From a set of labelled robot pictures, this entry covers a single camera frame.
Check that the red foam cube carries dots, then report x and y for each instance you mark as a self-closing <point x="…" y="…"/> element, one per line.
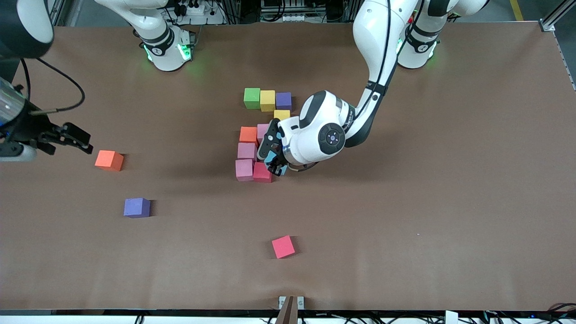
<point x="283" y="246"/>

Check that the yellow foam cube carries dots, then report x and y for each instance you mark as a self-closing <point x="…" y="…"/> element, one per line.
<point x="282" y="114"/>
<point x="268" y="100"/>

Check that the brown table cover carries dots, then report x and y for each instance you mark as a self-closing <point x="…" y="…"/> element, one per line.
<point x="450" y="225"/>

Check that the crimson foam cube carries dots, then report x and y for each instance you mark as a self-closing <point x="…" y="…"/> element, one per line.
<point x="262" y="173"/>

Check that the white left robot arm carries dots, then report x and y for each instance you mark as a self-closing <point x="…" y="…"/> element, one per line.
<point x="382" y="27"/>

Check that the aluminium frame post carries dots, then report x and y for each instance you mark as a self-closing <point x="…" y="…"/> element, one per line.
<point x="287" y="312"/>

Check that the purple foam cube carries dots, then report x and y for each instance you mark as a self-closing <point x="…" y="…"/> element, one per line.
<point x="283" y="101"/>
<point x="136" y="207"/>

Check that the small metal bracket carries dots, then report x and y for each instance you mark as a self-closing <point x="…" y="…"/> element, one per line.
<point x="300" y="302"/>

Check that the white power strip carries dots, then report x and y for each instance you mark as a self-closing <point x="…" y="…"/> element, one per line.
<point x="195" y="11"/>

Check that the metal equipment rack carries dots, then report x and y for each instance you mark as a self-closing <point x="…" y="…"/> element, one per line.
<point x="288" y="18"/>

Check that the pink foam cube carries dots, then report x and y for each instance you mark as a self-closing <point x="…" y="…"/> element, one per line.
<point x="244" y="170"/>
<point x="246" y="150"/>
<point x="262" y="131"/>

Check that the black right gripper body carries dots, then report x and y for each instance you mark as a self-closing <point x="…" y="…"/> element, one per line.
<point x="28" y="127"/>

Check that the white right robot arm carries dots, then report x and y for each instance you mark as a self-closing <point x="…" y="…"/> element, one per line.
<point x="164" y="54"/>

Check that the light blue foam cube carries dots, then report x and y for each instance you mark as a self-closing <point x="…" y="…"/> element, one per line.
<point x="270" y="156"/>

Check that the white paper tag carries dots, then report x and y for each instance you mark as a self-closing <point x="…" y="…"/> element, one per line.
<point x="451" y="318"/>

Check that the green foam cube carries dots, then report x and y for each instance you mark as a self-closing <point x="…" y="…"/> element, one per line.
<point x="252" y="96"/>

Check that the orange foam cube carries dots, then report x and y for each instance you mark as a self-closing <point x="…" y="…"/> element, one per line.
<point x="108" y="159"/>
<point x="248" y="135"/>

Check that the aluminium frame profile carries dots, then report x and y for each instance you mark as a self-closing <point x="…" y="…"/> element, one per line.
<point x="551" y="22"/>
<point x="58" y="15"/>

